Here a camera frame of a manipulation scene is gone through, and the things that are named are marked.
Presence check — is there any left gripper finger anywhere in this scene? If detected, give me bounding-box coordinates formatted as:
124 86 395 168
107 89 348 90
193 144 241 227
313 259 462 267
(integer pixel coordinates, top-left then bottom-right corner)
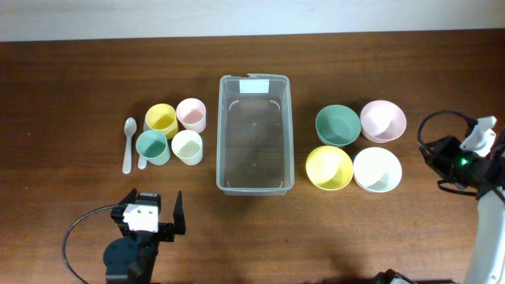
173 191 186 235
118 188 137 205

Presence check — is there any green plastic cup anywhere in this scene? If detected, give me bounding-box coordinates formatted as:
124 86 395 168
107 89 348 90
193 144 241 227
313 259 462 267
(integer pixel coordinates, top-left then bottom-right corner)
136 129 170 166

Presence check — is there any white plastic bowl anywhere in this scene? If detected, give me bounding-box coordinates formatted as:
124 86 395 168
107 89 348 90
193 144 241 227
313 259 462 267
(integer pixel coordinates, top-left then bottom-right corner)
353 147 402 193

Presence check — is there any cream plastic cup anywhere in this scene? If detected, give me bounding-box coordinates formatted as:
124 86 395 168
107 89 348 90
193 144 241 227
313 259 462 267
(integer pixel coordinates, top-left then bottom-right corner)
171 130 203 166

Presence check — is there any pink plastic bowl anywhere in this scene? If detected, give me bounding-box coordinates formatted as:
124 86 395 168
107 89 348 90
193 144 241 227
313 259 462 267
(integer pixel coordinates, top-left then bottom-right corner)
360 100 407 144

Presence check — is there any yellow plastic cup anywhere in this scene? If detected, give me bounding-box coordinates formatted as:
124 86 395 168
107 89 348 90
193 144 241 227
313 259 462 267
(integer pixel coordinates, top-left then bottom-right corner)
145 103 178 140

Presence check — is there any pink plastic cup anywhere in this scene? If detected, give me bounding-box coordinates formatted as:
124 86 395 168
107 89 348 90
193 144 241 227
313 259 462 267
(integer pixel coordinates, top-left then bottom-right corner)
176 98 207 133

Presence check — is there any green plastic bowl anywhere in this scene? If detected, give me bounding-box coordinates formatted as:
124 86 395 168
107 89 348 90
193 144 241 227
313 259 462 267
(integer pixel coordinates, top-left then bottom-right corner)
316 105 361 148

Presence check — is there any yellow plastic bowl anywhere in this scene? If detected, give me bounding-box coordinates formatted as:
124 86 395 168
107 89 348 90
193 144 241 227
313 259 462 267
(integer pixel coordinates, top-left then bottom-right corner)
305 145 354 191

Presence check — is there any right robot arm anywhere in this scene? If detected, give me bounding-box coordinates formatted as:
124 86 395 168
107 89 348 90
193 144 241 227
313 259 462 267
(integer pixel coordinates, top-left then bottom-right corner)
420 136 504 284

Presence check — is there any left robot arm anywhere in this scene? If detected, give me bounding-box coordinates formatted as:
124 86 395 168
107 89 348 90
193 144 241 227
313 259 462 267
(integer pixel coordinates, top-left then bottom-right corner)
103 189 186 283

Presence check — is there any clear plastic storage container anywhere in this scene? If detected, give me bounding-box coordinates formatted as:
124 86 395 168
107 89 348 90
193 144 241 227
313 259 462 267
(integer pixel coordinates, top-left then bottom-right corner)
216 73 294 196

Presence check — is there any short white plastic spoon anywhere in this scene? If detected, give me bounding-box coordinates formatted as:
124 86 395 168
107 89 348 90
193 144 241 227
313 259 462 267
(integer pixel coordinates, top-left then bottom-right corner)
137 155 147 170

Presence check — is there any long white plastic spoon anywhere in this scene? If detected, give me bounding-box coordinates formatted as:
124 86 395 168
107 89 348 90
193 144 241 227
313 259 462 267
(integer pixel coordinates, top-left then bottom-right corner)
122 118 137 174

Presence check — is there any left black cable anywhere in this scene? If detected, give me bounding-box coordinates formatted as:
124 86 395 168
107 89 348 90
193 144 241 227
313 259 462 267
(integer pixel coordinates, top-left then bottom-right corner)
62 204 122 284

